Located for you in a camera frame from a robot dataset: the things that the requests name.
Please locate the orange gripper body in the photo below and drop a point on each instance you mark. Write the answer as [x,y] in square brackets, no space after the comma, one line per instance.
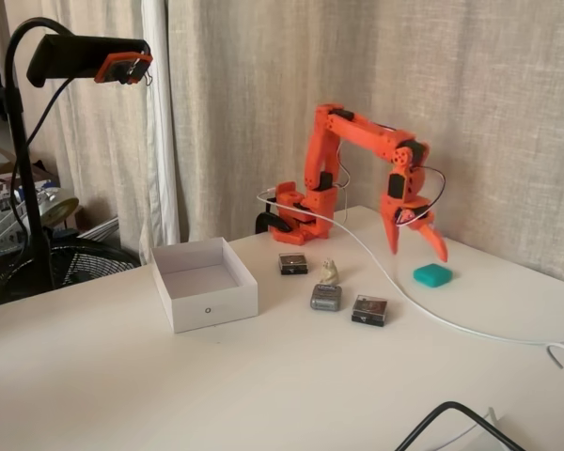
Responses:
[391,209]

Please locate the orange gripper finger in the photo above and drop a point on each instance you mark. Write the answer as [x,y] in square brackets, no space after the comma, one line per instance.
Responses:
[434,242]
[391,230]

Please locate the green rounded cube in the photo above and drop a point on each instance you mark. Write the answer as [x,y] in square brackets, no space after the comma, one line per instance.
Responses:
[432,275]

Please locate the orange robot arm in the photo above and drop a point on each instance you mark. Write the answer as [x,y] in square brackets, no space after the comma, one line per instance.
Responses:
[357,131]

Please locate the white cardboard bin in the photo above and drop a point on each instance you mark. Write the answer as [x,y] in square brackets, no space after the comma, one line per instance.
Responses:
[216,310]

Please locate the cream animal figurine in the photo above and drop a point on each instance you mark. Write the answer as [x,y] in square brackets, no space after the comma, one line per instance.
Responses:
[329,272]

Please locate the black case with brown disc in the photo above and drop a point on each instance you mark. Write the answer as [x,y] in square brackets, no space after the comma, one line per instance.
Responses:
[370,311]

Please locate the grey metal tin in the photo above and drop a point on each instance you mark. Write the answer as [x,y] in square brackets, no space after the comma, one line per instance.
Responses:
[326,298]

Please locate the black case with red disc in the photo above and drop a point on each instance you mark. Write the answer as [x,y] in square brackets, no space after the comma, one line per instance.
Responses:
[292,264]

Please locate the black table clamp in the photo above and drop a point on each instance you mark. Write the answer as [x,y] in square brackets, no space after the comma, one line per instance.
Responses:
[268,220]

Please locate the beige curtain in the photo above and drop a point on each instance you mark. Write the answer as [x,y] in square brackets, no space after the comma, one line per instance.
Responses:
[474,70]

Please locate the white metal rods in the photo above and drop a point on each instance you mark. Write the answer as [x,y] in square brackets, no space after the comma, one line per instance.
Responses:
[101,228]

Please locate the pale cream curtain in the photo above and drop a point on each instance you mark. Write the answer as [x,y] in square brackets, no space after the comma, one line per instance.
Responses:
[113,141]

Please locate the black floor fan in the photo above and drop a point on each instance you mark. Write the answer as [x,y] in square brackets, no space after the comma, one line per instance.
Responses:
[89,263]

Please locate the silver lamp head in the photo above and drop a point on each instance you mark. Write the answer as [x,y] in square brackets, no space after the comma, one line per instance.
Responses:
[58,206]

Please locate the orange mounted camera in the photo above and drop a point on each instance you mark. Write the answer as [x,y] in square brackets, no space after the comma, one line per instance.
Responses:
[122,69]

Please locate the black gooseneck camera stand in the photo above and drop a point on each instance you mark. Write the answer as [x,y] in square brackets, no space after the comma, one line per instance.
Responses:
[33,225]

